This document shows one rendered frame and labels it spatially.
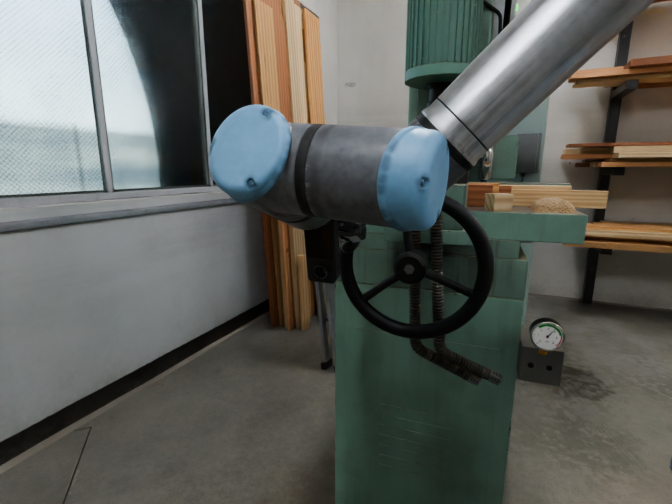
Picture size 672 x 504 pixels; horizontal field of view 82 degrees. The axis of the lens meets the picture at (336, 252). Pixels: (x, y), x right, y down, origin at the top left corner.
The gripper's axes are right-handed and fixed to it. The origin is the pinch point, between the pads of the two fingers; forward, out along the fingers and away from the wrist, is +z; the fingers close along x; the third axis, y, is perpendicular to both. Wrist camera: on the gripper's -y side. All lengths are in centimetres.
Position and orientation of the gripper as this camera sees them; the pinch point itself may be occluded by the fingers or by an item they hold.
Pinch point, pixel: (352, 240)
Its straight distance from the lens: 69.4
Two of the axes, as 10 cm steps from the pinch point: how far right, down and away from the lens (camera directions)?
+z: 3.2, 1.5, 9.3
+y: 1.2, -9.9, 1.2
